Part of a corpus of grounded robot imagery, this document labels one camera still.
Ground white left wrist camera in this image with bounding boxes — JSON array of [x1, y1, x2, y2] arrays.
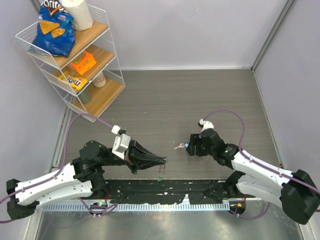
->
[[111, 125, 132, 160]]

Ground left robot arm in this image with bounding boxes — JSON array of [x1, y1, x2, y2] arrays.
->
[[6, 140, 167, 220]]

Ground purple cable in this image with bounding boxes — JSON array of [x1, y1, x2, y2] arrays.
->
[[203, 109, 320, 195], [0, 112, 116, 224]]

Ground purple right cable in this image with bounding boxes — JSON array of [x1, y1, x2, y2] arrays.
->
[[203, 109, 320, 195]]

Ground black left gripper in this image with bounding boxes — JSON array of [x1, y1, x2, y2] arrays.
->
[[99, 136, 165, 174]]

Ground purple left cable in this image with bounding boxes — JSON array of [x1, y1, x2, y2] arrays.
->
[[0, 112, 116, 224]]

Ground silver key on blue tag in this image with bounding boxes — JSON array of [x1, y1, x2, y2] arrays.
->
[[174, 143, 185, 150]]

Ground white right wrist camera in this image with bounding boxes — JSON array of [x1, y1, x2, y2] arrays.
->
[[198, 119, 214, 132]]

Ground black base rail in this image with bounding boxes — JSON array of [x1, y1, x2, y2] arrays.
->
[[84, 178, 258, 206]]

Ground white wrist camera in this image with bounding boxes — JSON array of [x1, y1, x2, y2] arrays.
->
[[198, 119, 214, 132], [111, 125, 132, 160]]

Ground white wire shelf rack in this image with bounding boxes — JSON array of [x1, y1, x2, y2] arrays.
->
[[15, 5, 126, 122]]

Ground blue Doritos chip bag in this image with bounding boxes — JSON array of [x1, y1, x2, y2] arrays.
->
[[32, 0, 76, 57]]

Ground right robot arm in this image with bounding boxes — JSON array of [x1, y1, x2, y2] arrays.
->
[[186, 128, 320, 225]]

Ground yellow M&Ms candy bag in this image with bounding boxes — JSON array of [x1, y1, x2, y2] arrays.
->
[[58, 71, 88, 91]]

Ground paper towel roll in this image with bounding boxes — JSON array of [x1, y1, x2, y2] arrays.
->
[[60, 0, 93, 31]]

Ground orange Reeses candy bag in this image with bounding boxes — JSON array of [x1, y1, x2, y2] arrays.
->
[[68, 50, 97, 75]]

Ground beige paper cup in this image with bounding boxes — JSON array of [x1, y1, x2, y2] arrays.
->
[[92, 71, 106, 88]]

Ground white slotted cable duct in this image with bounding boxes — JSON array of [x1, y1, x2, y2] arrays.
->
[[42, 201, 230, 212]]

